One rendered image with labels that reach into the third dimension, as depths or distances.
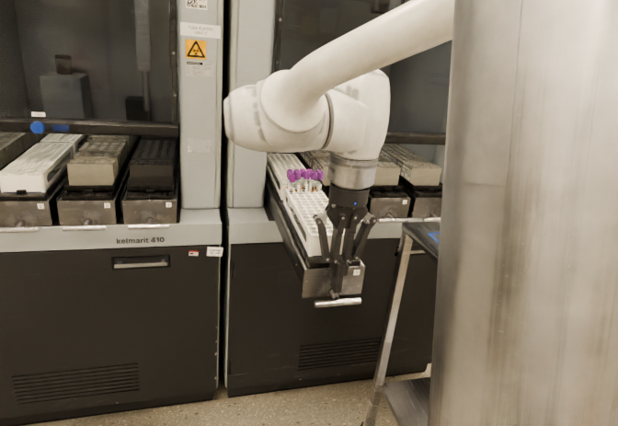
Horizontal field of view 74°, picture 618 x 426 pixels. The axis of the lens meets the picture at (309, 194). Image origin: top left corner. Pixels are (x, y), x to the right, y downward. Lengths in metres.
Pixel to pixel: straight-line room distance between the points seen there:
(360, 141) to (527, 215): 0.53
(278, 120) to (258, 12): 0.61
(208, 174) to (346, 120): 0.64
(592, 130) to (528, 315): 0.08
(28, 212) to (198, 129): 0.47
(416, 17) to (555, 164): 0.34
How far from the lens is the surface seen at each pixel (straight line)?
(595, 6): 0.21
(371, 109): 0.71
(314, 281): 0.89
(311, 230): 0.89
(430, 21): 0.51
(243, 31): 1.18
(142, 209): 1.19
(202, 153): 1.22
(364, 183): 0.75
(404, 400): 1.39
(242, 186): 1.26
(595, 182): 0.21
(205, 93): 1.19
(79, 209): 1.22
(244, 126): 0.64
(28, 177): 1.26
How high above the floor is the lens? 1.26
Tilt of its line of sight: 21 degrees down
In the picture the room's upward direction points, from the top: 6 degrees clockwise
